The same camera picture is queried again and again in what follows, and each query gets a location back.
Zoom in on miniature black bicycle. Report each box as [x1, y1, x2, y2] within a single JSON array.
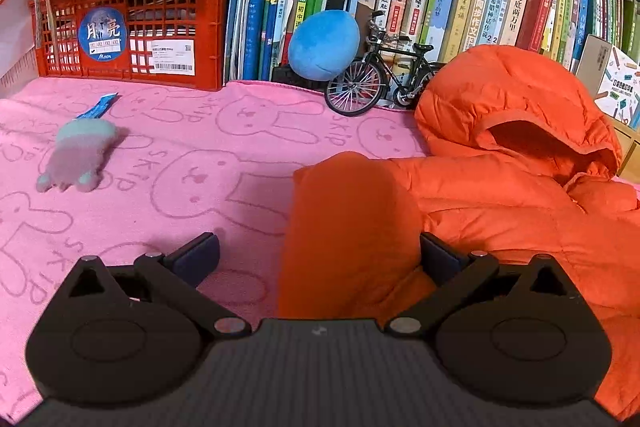
[[323, 11, 447, 118]]

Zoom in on round blue plush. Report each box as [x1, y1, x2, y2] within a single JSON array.
[[287, 9, 361, 81]]

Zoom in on red plastic crate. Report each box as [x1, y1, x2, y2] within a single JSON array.
[[29, 0, 234, 92]]

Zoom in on white paper bag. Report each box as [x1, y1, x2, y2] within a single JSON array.
[[0, 0, 42, 84]]

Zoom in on orange puffer jacket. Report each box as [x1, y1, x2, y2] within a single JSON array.
[[277, 44, 640, 423]]

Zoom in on pink bunny print blanket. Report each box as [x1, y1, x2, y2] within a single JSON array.
[[0, 77, 640, 425]]

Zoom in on blue wrapper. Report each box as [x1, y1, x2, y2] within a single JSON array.
[[75, 92, 120, 122]]

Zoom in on white box with pencil print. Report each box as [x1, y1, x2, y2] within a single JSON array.
[[574, 34, 640, 131]]

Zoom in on small grey teal plush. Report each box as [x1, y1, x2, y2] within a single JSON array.
[[35, 117, 121, 194]]

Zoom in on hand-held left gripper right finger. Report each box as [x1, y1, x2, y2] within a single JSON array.
[[385, 233, 578, 340]]

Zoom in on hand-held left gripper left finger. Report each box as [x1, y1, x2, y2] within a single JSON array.
[[57, 232, 251, 340]]

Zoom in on wooden drawer organizer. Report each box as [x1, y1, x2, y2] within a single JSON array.
[[609, 116, 640, 184]]

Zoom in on row of green spine books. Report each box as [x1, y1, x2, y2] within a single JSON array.
[[549, 0, 640, 75]]

